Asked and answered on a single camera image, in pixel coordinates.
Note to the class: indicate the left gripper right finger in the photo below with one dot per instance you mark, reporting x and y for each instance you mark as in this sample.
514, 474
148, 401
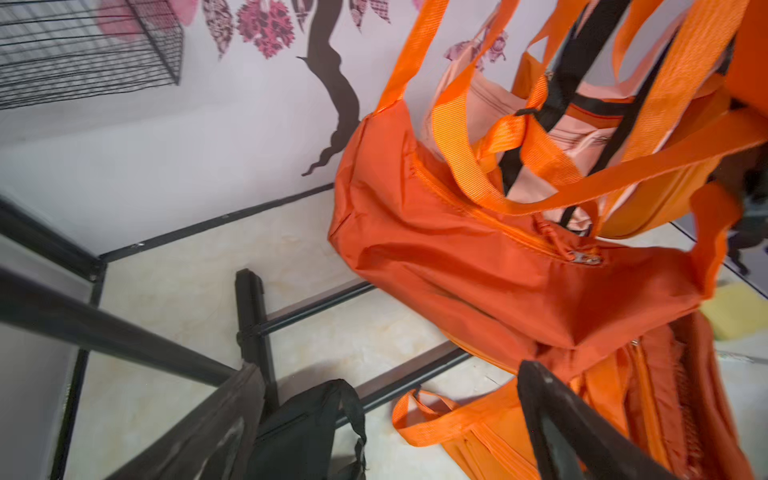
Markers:
570, 440

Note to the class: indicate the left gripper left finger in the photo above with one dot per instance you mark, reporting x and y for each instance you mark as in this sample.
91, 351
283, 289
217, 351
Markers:
214, 441

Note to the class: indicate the dark orange backpack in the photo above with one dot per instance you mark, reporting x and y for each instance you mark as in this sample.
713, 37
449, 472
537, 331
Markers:
566, 304

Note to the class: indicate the salmon pink sling bag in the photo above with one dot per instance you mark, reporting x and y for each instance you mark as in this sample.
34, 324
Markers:
455, 195

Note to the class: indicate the black sling bag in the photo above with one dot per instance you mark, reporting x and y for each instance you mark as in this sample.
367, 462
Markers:
593, 125

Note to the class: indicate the yellow sponge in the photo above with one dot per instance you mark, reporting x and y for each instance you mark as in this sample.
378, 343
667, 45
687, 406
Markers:
735, 311

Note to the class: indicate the black clothes rack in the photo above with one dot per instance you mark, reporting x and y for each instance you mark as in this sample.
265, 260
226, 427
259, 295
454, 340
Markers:
40, 310

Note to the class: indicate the black wire basket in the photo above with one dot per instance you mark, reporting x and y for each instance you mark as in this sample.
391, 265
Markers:
53, 51

